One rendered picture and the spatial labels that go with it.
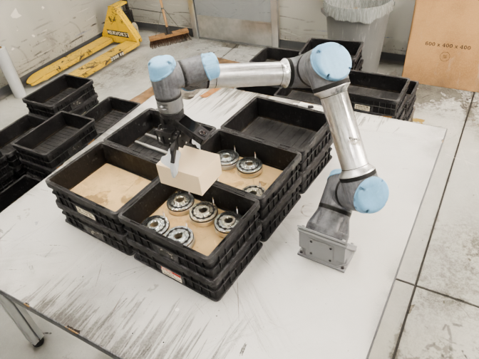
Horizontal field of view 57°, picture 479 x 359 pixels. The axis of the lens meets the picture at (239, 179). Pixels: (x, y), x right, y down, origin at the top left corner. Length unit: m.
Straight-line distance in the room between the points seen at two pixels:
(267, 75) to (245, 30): 3.53
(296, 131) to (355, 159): 0.64
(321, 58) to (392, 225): 0.73
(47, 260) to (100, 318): 0.38
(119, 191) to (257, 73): 0.75
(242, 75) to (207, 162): 0.29
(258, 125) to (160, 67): 0.92
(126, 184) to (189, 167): 0.53
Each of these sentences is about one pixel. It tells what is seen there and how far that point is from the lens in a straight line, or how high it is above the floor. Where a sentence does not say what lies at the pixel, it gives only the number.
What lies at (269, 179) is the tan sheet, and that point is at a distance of 1.72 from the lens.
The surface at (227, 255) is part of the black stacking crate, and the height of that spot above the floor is 0.86.
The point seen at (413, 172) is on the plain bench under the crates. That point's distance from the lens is 2.01.
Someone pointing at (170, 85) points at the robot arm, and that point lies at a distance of 1.23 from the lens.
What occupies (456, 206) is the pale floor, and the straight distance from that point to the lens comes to 2.96.
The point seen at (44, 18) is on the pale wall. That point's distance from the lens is 5.22.
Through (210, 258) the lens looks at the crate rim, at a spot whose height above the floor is 0.93.
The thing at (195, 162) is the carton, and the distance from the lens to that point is 1.37.
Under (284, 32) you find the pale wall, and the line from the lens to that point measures 4.77.
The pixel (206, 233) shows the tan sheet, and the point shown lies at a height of 0.83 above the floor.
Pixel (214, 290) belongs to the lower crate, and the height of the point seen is 0.76.
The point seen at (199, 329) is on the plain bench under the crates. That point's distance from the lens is 1.47.
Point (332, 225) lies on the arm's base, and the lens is 1.50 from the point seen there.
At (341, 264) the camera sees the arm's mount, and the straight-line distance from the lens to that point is 1.58.
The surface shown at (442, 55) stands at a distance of 4.13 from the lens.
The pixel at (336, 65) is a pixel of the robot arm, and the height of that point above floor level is 1.35.
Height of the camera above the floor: 1.94
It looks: 40 degrees down
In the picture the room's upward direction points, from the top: 7 degrees counter-clockwise
